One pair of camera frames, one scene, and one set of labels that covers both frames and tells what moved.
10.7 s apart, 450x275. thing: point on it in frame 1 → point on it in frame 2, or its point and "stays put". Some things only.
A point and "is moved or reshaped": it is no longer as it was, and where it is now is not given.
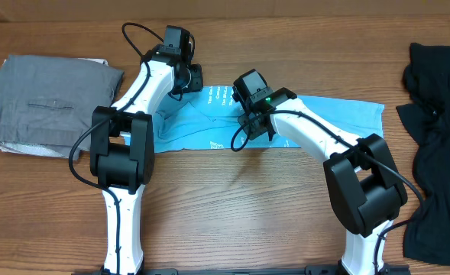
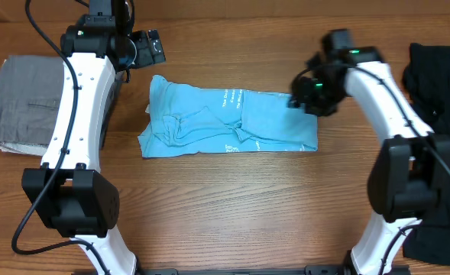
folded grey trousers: x=38 y=105 stays put
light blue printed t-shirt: x=206 y=120 is moved or reshaped
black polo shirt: x=435 y=114 stays put
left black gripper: x=196 y=82 → x=146 y=56
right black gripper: x=257 y=134 → x=300 y=95
